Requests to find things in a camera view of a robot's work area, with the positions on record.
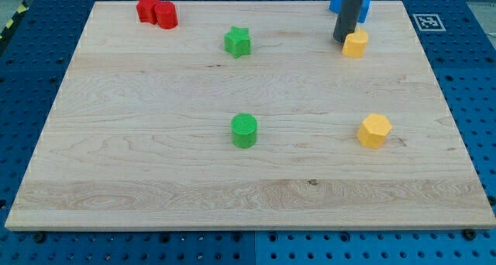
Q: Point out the blue cube block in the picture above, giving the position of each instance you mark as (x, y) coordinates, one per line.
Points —
(335, 6)

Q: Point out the blue triangle block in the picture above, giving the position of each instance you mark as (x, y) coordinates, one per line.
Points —
(364, 11)

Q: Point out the green cylinder block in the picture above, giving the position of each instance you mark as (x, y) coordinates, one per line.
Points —
(244, 130)

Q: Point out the light wooden board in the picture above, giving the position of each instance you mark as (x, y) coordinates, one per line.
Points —
(139, 134)

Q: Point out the green star block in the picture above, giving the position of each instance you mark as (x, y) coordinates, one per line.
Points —
(237, 42)

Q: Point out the yellow hexagon block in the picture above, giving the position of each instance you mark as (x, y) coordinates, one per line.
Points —
(373, 131)

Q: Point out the yellow heart block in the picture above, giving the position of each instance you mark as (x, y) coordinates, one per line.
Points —
(355, 43)

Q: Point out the red cylinder block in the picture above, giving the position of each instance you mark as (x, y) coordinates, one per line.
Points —
(166, 15)

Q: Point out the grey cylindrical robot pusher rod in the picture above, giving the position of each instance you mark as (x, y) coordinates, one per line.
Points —
(347, 19)

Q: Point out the red star block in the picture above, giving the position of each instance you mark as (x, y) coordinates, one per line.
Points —
(146, 12)

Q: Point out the white fiducial marker tag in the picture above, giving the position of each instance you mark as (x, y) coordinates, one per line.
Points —
(428, 22)

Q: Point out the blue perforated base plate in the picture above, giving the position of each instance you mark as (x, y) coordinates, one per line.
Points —
(32, 68)

